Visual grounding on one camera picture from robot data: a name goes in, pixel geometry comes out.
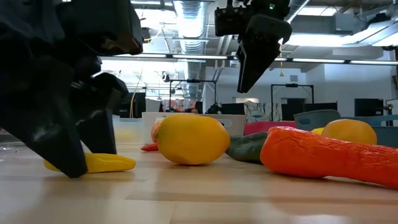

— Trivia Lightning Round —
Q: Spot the small black monitor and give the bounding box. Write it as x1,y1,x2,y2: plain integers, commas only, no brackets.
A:
221,103,246,115

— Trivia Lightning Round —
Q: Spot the frosted translucent plastic bin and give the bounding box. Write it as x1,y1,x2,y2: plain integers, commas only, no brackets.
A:
112,114,143,144

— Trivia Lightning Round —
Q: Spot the red chili pepper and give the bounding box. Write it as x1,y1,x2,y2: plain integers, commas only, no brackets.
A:
140,142,159,152

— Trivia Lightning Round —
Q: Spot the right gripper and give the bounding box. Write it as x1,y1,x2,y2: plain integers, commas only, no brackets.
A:
236,0,294,94

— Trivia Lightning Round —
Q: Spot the dark green cucumber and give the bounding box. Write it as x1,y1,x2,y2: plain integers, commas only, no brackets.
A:
224,131,269,164

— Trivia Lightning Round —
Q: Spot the grey plastic bin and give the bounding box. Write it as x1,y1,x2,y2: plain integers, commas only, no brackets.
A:
198,114,246,138

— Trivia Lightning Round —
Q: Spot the long ceiling light strip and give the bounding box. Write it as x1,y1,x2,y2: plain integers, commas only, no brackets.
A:
102,52,398,66

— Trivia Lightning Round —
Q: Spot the red plastic bin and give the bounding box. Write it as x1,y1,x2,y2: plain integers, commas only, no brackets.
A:
244,120,298,136

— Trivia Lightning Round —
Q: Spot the slanted silver ventilation duct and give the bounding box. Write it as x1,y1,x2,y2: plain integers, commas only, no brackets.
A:
284,0,312,24

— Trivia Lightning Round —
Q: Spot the yellow banana toy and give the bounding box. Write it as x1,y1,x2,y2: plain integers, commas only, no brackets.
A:
43,152,137,174

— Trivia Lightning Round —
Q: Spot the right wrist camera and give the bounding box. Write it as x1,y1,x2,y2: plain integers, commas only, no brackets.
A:
214,5,249,37

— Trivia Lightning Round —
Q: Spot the black metal stand frame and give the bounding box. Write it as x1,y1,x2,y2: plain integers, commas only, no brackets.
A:
271,83,315,122

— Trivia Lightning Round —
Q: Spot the teal plastic bin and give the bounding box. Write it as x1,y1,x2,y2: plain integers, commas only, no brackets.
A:
293,109,398,149

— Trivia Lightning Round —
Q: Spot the black tripod light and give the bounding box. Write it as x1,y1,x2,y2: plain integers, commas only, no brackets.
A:
384,104,394,127

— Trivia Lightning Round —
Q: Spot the yellow orange fruit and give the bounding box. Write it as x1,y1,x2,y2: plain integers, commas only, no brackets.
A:
156,113,231,166

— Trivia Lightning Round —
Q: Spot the wide black monitor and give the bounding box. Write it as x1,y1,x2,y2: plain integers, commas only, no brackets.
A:
281,102,338,122

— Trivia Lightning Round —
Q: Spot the wide silver ventilation duct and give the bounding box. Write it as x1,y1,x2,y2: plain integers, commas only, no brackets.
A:
173,0,208,97

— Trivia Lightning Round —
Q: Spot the long orange carrot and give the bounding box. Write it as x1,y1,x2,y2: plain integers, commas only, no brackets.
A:
259,126,398,190

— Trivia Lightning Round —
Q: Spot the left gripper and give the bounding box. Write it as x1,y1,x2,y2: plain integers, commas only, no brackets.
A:
0,0,144,82

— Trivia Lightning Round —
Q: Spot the large black monitor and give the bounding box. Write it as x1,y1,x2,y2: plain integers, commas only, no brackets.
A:
119,92,146,119

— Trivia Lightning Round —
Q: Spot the yellow lemon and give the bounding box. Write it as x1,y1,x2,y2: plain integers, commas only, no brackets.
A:
321,118,378,146

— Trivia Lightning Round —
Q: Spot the yellow hanging cable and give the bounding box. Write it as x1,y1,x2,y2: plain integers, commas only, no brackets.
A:
129,62,147,119

